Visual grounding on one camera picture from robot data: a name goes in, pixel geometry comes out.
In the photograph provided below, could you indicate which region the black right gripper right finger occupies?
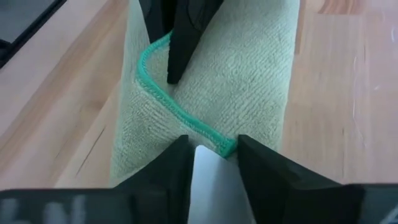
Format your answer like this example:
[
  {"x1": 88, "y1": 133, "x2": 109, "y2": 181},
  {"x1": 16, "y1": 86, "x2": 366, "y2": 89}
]
[{"x1": 237, "y1": 134, "x2": 365, "y2": 224}]

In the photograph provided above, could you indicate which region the green microfiber towel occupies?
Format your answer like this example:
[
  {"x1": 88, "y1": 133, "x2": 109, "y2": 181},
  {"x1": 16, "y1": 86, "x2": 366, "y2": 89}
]
[{"x1": 110, "y1": 0, "x2": 301, "y2": 224}]

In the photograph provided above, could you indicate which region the black aluminium table frame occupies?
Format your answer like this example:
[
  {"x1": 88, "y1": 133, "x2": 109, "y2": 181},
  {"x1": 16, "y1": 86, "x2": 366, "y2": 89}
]
[{"x1": 0, "y1": 0, "x2": 68, "y2": 68}]

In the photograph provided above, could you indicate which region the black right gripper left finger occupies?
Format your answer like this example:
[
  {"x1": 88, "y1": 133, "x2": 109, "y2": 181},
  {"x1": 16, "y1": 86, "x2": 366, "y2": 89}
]
[{"x1": 114, "y1": 134, "x2": 196, "y2": 224}]

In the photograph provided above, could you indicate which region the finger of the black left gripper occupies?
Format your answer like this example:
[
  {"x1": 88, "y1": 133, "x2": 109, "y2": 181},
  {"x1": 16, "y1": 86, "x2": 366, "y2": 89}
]
[
  {"x1": 166, "y1": 0, "x2": 225, "y2": 85},
  {"x1": 138, "y1": 0, "x2": 177, "y2": 45}
]

